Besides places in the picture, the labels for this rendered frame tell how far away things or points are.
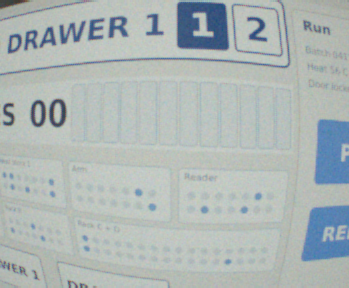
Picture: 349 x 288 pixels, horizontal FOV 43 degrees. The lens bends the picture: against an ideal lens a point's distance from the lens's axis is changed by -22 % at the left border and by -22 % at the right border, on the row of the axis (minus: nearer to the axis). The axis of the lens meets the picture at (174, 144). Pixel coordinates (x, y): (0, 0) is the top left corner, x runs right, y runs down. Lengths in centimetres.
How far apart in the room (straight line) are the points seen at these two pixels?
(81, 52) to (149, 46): 5
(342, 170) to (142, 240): 15
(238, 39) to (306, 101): 6
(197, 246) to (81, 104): 12
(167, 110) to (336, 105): 11
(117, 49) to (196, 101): 6
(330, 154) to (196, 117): 10
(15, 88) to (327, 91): 23
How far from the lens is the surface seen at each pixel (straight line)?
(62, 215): 37
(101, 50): 34
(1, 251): 42
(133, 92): 33
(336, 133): 32
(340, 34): 32
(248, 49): 32
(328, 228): 34
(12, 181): 38
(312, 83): 32
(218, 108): 32
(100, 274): 38
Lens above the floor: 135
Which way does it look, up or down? 49 degrees down
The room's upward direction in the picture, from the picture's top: 11 degrees counter-clockwise
